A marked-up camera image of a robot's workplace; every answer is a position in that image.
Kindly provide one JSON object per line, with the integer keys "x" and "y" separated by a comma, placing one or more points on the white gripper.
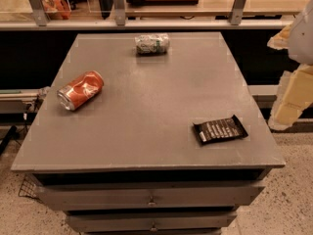
{"x": 302, "y": 38}

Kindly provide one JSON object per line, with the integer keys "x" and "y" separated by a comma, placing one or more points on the crushed orange soda can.
{"x": 80, "y": 90}

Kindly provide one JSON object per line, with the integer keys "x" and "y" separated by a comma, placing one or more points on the black snack bar wrapper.
{"x": 220, "y": 130}

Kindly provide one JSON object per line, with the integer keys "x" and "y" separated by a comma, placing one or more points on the grey drawer cabinet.
{"x": 139, "y": 129}

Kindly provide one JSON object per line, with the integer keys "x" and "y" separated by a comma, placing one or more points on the lower grey drawer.
{"x": 150, "y": 221}

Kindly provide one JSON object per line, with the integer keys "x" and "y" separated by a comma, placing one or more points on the grey drawer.
{"x": 87, "y": 197}
{"x": 150, "y": 221}

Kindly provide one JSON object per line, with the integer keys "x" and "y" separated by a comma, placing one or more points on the orange plastic bag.
{"x": 60, "y": 7}

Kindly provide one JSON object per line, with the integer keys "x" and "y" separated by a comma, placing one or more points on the top grey drawer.
{"x": 87, "y": 197}

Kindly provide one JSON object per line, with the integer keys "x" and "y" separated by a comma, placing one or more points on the right metal shelf bracket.
{"x": 235, "y": 17}

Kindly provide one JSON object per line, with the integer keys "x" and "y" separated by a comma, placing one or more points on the metal shelf bracket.
{"x": 235, "y": 17}
{"x": 38, "y": 12}
{"x": 119, "y": 12}

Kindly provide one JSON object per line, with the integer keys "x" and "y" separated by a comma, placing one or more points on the middle metal shelf bracket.
{"x": 119, "y": 12}

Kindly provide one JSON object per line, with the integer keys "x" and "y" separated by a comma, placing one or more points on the left metal shelf bracket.
{"x": 38, "y": 12}

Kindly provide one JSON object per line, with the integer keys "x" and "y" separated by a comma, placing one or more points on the wire mesh basket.
{"x": 27, "y": 189}

